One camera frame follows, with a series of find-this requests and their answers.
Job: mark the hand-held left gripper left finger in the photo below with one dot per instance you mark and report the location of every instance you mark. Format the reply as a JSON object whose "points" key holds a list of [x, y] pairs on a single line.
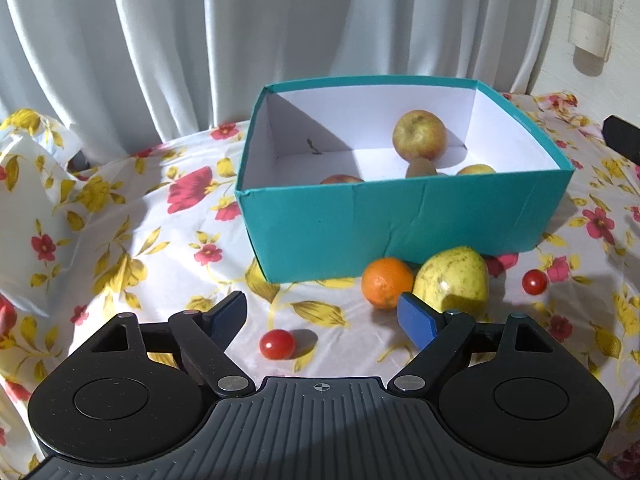
{"points": [[227, 317]]}

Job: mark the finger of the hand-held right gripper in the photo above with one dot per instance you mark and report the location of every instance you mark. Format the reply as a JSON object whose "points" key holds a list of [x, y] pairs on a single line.
{"points": [[625, 140]]}

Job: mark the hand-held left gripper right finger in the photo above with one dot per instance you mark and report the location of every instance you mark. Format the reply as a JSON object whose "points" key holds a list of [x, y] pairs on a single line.
{"points": [[417, 320]]}

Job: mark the orange mandarin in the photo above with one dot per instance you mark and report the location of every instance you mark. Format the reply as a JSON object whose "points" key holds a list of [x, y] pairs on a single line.
{"points": [[385, 282]]}

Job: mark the yellow-green pear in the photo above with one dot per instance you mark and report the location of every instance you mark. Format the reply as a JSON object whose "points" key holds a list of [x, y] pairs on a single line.
{"points": [[455, 280]]}

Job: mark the red cherry tomato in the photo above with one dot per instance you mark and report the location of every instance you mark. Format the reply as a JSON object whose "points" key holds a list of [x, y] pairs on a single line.
{"points": [[276, 345], [534, 281]]}

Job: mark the teal cardboard box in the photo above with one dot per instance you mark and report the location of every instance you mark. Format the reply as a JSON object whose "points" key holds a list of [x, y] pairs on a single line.
{"points": [[400, 220]]}

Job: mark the brown kiwi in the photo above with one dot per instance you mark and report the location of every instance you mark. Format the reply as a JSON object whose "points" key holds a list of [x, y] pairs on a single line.
{"points": [[420, 169]]}

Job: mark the pale yellow apple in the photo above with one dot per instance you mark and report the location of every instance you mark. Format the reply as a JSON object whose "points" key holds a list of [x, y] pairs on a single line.
{"points": [[475, 170]]}

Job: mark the pink-red apple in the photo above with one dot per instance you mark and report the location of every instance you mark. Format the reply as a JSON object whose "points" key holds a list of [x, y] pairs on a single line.
{"points": [[342, 179]]}

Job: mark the red and yellow apple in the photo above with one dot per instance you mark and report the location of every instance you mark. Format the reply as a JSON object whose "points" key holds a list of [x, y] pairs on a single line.
{"points": [[419, 135]]}

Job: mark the floral tablecloth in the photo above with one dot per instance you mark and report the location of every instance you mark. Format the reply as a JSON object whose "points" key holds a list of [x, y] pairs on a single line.
{"points": [[150, 220]]}

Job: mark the white curtain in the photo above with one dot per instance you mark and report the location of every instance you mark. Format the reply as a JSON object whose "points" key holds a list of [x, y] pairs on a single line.
{"points": [[200, 35]]}

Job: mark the white wall fixture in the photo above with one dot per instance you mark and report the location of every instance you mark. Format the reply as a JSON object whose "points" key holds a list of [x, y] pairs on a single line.
{"points": [[592, 25]]}

